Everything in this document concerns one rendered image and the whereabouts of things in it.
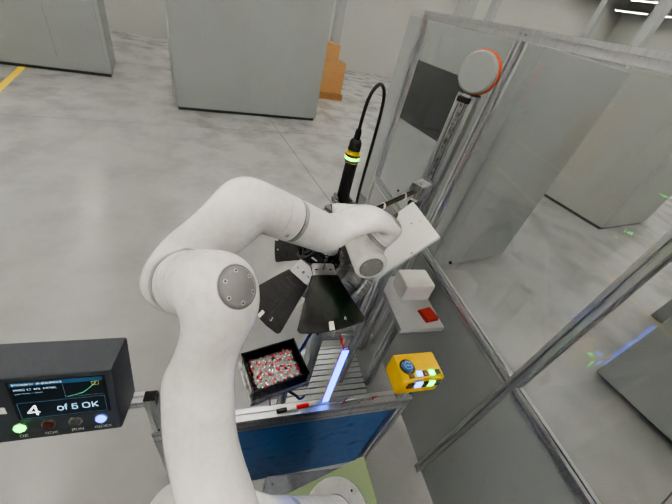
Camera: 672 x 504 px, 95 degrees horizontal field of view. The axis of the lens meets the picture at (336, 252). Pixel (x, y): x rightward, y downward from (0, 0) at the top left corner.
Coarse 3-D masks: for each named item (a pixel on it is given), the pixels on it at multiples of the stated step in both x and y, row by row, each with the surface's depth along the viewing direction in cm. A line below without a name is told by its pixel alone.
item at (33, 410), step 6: (30, 402) 65; (36, 402) 66; (42, 402) 66; (18, 408) 65; (24, 408) 66; (30, 408) 66; (36, 408) 66; (42, 408) 67; (24, 414) 66; (30, 414) 67; (36, 414) 67; (42, 414) 67; (48, 414) 68
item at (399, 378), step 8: (424, 352) 112; (392, 360) 108; (400, 360) 107; (408, 360) 107; (416, 360) 108; (424, 360) 109; (432, 360) 110; (392, 368) 108; (400, 368) 104; (416, 368) 106; (424, 368) 107; (432, 368) 107; (392, 376) 108; (400, 376) 103; (408, 376) 103; (416, 376) 103; (424, 376) 104; (432, 376) 105; (440, 376) 106; (392, 384) 108; (400, 384) 103; (400, 392) 106; (408, 392) 108
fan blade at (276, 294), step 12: (276, 276) 126; (288, 276) 124; (264, 288) 127; (276, 288) 125; (288, 288) 124; (300, 288) 124; (264, 300) 126; (276, 300) 124; (288, 300) 124; (276, 312) 124; (288, 312) 124; (276, 324) 123
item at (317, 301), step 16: (320, 288) 110; (336, 288) 111; (304, 304) 106; (320, 304) 106; (336, 304) 106; (352, 304) 107; (304, 320) 103; (320, 320) 102; (336, 320) 102; (352, 320) 102
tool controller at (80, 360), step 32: (0, 352) 67; (32, 352) 68; (64, 352) 70; (96, 352) 71; (128, 352) 78; (0, 384) 62; (32, 384) 64; (64, 384) 66; (96, 384) 68; (128, 384) 78; (0, 416) 65; (64, 416) 69
